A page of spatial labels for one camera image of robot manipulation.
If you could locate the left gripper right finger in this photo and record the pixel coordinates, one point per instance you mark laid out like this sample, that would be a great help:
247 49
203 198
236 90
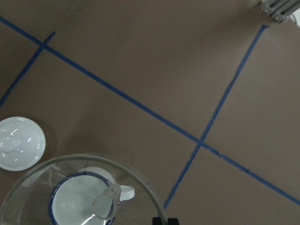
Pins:
173 221

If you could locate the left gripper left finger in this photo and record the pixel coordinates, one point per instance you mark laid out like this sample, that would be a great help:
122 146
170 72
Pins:
156 221

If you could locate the white cup lid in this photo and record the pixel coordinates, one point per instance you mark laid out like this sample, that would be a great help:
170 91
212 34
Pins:
22 143

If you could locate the white enamel cup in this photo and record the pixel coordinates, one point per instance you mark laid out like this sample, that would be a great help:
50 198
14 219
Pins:
90 196

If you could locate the aluminium frame post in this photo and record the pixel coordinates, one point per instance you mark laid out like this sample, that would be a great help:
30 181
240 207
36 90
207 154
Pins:
271 12

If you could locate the long blue tape strip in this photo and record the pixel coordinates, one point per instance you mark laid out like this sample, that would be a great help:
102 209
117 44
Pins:
214 115

